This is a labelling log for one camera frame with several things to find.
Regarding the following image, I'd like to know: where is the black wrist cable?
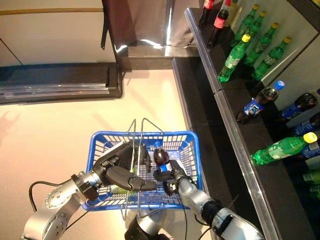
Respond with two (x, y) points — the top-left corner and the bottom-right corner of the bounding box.
(181, 199), (213, 240)
(28, 181), (88, 229)

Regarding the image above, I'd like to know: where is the black shelf with clear rail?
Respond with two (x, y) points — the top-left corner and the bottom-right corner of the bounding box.
(214, 79), (320, 240)
(184, 7), (266, 95)

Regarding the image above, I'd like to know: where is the metal wire basket handle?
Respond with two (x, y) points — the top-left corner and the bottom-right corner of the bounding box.
(136, 117), (165, 218)
(121, 118), (138, 221)

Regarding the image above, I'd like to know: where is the black base shelf board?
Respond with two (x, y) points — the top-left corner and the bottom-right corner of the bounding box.
(171, 56), (223, 131)
(192, 119), (266, 240)

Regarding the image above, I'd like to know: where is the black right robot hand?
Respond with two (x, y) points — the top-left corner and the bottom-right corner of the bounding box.
(152, 159), (198, 197)

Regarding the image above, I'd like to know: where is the reflective metal end panel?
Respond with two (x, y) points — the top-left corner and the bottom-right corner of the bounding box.
(101, 0), (200, 59)

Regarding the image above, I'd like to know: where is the silver left robot leg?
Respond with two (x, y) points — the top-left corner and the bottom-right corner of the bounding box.
(124, 208), (176, 240)

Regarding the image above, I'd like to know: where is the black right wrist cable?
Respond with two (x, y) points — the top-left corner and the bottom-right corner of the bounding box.
(181, 199), (213, 240)

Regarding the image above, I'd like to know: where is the blue plastic shopping basket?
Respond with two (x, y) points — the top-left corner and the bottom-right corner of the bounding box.
(81, 130), (204, 211)

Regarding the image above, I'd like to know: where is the Coca-Cola bottle red cap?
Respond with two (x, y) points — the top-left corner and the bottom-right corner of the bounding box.
(198, 0), (216, 28)
(207, 0), (232, 48)

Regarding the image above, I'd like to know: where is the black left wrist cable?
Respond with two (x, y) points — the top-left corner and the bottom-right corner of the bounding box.
(28, 181), (88, 229)

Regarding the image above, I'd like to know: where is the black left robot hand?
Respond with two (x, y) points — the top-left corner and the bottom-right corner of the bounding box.
(93, 140), (157, 193)

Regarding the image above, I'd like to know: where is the black low shelf unit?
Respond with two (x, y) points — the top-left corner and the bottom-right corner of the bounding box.
(0, 62), (124, 105)

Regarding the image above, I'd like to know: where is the Pepsi cola bottle blue cap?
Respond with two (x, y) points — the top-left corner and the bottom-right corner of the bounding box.
(236, 80), (286, 125)
(293, 117), (320, 137)
(278, 87), (320, 121)
(299, 141), (320, 160)
(152, 140), (176, 173)

